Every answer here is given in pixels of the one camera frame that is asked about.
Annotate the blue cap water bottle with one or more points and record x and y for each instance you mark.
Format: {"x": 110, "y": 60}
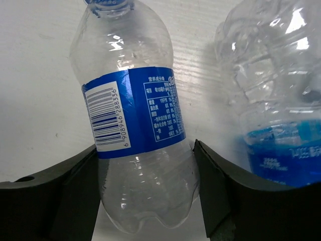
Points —
{"x": 122, "y": 55}

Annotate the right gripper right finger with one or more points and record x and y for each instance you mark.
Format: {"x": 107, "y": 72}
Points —
{"x": 238, "y": 205}

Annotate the crushed blue label bottle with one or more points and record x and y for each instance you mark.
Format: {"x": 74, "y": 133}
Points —
{"x": 268, "y": 53}

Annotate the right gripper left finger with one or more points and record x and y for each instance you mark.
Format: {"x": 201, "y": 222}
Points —
{"x": 58, "y": 203}

